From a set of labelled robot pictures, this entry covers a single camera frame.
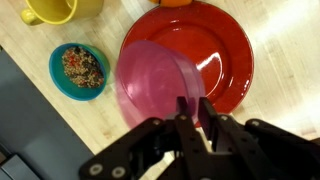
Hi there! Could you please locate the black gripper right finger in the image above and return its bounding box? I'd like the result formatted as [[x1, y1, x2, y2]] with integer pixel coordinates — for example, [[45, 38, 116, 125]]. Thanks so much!
[[199, 97, 320, 180]]

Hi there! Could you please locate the teal bowl with beans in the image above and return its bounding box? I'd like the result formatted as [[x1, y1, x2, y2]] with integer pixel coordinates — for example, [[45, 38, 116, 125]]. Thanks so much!
[[48, 42, 111, 102]]

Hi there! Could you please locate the yellow mug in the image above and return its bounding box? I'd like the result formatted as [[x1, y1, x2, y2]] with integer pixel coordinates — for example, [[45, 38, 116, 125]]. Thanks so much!
[[20, 0, 105, 27]]

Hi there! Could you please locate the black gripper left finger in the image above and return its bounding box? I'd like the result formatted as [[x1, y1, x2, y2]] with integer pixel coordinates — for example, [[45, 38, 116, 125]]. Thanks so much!
[[79, 96, 214, 180]]

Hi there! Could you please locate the purple plastic bowl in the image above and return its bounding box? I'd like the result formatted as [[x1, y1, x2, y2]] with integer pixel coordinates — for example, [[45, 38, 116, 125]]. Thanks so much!
[[114, 40, 207, 129]]

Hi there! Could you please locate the orange toy pumpkin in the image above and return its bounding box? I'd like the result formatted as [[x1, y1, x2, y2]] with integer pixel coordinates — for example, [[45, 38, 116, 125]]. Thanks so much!
[[148, 0, 194, 8]]

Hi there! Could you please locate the red plate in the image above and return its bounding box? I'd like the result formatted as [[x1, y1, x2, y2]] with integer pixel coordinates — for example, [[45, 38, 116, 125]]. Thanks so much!
[[120, 0, 255, 128]]

